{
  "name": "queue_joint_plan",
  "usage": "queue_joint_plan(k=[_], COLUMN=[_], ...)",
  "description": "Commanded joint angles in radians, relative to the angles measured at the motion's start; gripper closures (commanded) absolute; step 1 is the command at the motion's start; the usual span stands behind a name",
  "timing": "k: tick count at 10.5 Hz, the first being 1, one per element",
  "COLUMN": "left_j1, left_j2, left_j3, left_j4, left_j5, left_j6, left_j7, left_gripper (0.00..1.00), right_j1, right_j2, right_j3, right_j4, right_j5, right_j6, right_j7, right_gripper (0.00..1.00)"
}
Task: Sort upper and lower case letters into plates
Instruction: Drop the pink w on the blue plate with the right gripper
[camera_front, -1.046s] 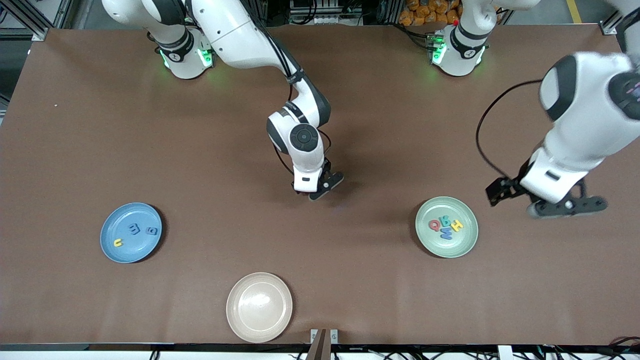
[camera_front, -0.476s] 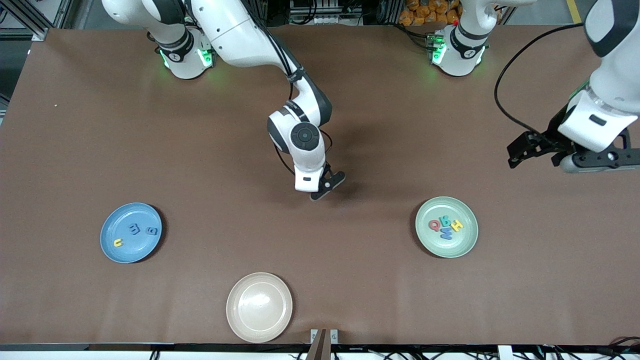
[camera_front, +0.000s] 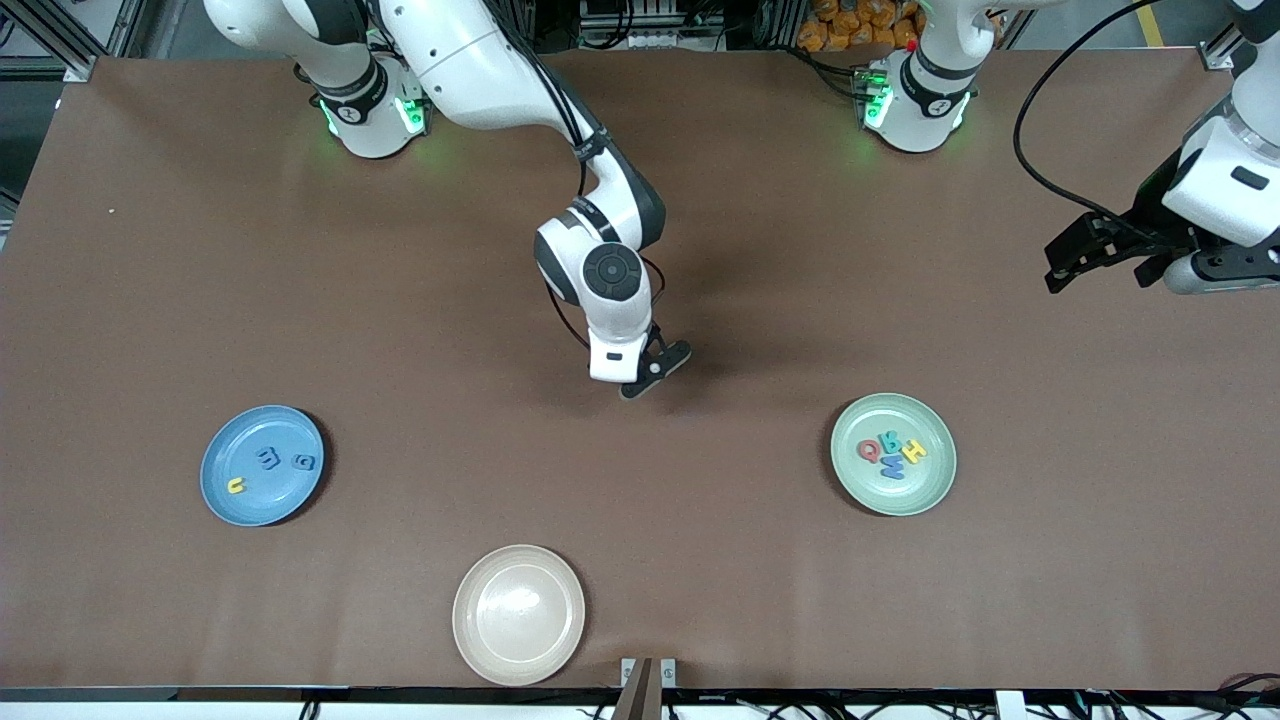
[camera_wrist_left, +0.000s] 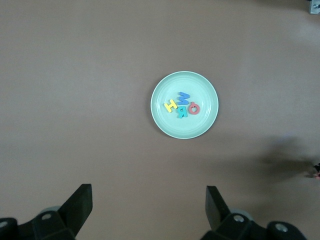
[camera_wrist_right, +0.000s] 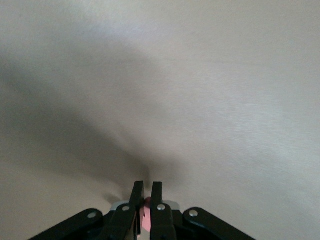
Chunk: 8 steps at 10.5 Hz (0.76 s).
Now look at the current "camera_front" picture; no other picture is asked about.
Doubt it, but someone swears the green plate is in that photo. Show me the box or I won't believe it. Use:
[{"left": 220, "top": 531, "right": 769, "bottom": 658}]
[{"left": 830, "top": 392, "right": 958, "bottom": 518}]

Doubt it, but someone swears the beige plate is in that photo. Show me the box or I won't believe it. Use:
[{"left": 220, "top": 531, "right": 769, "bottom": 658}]
[{"left": 452, "top": 544, "right": 587, "bottom": 687}]

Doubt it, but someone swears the bag of oranges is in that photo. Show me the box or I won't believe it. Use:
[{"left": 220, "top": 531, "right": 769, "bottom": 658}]
[{"left": 797, "top": 0, "right": 926, "bottom": 53}]

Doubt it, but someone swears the white power strip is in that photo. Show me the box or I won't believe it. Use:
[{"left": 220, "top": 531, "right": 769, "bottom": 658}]
[{"left": 440, "top": 0, "right": 501, "bottom": 56}]

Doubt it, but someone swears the blue plate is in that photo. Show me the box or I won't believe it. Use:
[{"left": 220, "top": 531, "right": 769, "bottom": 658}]
[{"left": 200, "top": 405, "right": 326, "bottom": 528}]

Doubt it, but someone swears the aluminium frame profile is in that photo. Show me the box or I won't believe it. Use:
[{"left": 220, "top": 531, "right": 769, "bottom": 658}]
[
  {"left": 1200, "top": 20, "right": 1246, "bottom": 73},
  {"left": 0, "top": 0, "right": 101, "bottom": 83}
]

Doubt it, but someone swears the table edge mount bracket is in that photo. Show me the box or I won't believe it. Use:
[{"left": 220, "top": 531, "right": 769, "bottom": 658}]
[{"left": 620, "top": 656, "right": 678, "bottom": 720}]

